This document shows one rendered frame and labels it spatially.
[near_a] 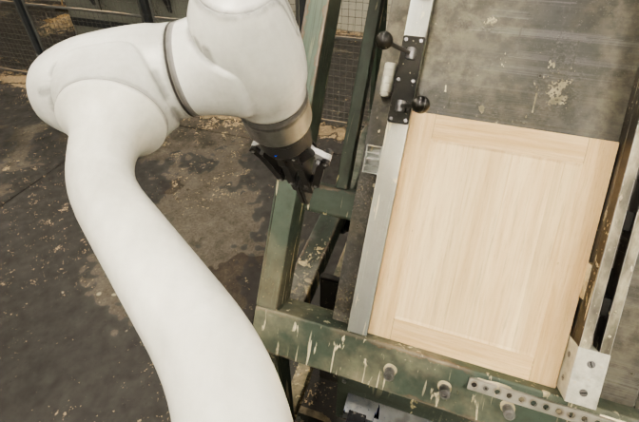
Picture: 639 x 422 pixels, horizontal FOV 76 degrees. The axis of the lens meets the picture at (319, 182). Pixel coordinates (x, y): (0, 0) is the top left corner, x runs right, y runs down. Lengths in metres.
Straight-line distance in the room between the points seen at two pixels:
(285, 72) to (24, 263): 2.65
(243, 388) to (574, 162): 0.91
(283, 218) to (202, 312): 0.80
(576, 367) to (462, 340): 0.23
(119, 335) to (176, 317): 2.10
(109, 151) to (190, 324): 0.19
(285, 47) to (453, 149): 0.67
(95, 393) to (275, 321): 1.26
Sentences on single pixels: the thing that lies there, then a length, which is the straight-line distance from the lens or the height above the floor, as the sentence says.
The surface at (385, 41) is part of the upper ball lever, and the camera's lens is 0.90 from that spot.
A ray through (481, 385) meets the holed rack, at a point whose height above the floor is 0.89.
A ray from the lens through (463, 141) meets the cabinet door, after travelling 1.01.
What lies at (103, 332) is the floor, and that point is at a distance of 2.41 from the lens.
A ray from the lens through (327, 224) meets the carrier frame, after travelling 1.50.
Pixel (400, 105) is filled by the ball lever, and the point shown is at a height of 1.39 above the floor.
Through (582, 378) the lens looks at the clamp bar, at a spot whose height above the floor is 0.97.
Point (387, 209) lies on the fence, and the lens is 1.00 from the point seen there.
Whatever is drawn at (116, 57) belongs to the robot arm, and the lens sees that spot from 0.44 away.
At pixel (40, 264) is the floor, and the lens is 2.90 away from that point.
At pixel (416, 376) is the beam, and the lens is 1.11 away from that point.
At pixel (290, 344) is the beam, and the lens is 1.15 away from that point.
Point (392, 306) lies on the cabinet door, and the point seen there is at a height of 0.96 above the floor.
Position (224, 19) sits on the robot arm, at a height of 1.73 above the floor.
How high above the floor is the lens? 1.83
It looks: 38 degrees down
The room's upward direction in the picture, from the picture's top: straight up
